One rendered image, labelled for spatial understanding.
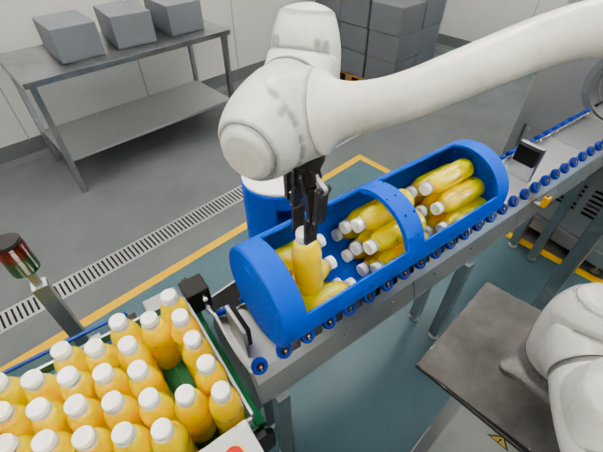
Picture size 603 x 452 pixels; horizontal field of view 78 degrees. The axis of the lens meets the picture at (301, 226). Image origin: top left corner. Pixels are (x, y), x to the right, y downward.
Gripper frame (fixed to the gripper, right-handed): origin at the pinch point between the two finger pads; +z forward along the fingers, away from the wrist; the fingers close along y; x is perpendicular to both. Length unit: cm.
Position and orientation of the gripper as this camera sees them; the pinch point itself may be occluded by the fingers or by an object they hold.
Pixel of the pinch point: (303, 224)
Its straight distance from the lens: 79.5
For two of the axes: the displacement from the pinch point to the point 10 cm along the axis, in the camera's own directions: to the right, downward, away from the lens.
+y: -5.8, -5.7, 5.8
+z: 0.0, 7.2, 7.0
